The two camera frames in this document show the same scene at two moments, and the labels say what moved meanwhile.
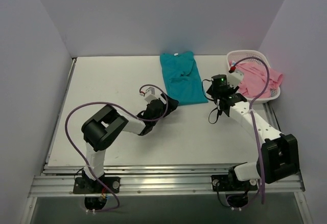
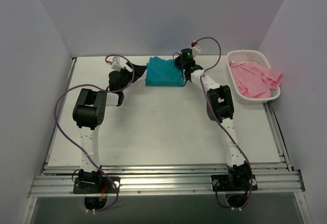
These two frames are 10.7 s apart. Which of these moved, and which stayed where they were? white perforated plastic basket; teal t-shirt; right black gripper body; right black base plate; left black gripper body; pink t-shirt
Moved: right black gripper body; left black gripper body; teal t-shirt
Stayed: pink t-shirt; white perforated plastic basket; right black base plate
